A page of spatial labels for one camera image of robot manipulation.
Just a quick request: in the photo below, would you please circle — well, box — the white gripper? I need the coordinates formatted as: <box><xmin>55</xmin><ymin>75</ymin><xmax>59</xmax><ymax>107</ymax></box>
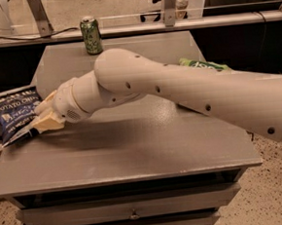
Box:
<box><xmin>28</xmin><ymin>78</ymin><xmax>90</xmax><ymax>134</ymax></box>

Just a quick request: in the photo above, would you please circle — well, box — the blue potato chip bag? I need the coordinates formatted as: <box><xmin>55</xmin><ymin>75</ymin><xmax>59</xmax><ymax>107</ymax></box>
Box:
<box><xmin>0</xmin><ymin>85</ymin><xmax>43</xmax><ymax>147</ymax></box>

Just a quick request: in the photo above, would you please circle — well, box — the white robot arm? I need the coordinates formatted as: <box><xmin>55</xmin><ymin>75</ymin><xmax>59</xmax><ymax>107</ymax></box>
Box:
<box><xmin>30</xmin><ymin>48</ymin><xmax>282</xmax><ymax>142</ymax></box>

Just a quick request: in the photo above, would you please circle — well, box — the green rice cracker bag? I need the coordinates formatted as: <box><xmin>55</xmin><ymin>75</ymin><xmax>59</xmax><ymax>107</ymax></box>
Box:
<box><xmin>179</xmin><ymin>58</ymin><xmax>230</xmax><ymax>71</ymax></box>

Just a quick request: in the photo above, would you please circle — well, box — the green soda can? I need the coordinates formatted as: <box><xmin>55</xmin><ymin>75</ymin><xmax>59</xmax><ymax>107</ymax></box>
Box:
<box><xmin>80</xmin><ymin>16</ymin><xmax>103</xmax><ymax>55</ymax></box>

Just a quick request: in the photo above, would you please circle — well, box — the upper grey drawer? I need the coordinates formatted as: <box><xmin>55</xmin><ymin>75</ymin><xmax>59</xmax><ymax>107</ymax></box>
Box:
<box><xmin>17</xmin><ymin>182</ymin><xmax>240</xmax><ymax>225</ymax></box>

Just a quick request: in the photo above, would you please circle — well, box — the grey drawer cabinet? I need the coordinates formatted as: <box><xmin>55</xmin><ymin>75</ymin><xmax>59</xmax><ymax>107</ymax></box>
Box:
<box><xmin>0</xmin><ymin>25</ymin><xmax>267</xmax><ymax>225</ymax></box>

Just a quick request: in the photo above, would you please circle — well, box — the black cable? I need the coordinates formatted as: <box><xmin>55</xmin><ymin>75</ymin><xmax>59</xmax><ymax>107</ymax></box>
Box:
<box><xmin>0</xmin><ymin>26</ymin><xmax>81</xmax><ymax>44</ymax></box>

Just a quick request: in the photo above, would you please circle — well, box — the metal railing frame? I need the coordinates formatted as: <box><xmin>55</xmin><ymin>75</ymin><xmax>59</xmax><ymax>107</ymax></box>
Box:
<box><xmin>0</xmin><ymin>0</ymin><xmax>282</xmax><ymax>47</ymax></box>

